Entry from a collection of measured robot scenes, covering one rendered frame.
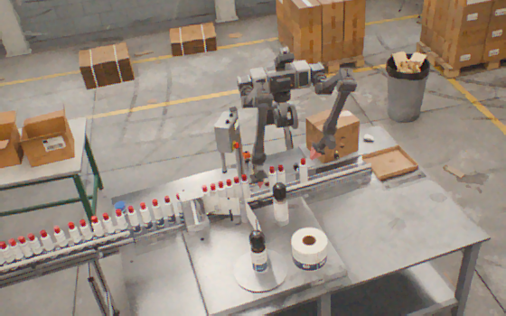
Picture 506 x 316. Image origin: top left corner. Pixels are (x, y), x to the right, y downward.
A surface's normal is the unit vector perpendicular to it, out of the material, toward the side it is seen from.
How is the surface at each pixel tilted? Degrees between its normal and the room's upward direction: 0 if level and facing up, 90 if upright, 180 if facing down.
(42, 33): 90
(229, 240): 0
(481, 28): 87
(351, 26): 89
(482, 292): 0
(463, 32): 89
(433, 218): 0
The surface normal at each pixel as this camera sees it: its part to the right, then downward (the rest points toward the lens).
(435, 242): -0.08, -0.80
